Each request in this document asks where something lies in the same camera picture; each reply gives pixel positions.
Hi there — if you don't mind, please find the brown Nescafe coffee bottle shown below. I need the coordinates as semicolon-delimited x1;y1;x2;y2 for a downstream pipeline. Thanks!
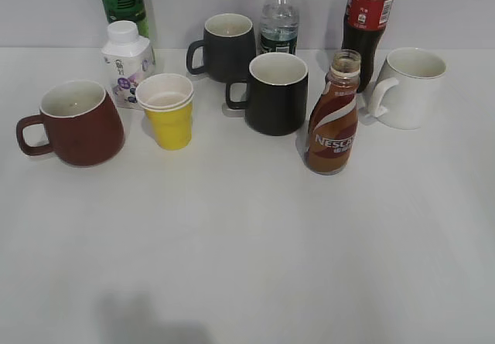
304;49;361;175

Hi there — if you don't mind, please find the dark red ceramic mug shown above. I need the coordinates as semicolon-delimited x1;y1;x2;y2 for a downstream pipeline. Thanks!
15;80;125;166

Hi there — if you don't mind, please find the black ceramic mug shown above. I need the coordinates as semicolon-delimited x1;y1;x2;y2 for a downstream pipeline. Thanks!
225;53;309;136

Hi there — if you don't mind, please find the grey ceramic mug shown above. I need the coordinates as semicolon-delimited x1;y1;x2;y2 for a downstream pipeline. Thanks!
186;13;256;83

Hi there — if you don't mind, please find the clear water bottle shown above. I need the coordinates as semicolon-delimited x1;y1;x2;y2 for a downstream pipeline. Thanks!
259;0;299;55

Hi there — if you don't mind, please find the white milk carton bottle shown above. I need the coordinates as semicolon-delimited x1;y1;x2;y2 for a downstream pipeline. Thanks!
101;20;155;110

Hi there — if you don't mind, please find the white ceramic mug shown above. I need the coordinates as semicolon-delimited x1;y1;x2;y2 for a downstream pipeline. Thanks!
367;47;447;130

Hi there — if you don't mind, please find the cola bottle red label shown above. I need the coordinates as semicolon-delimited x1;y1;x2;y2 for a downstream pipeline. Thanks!
341;0;394;93

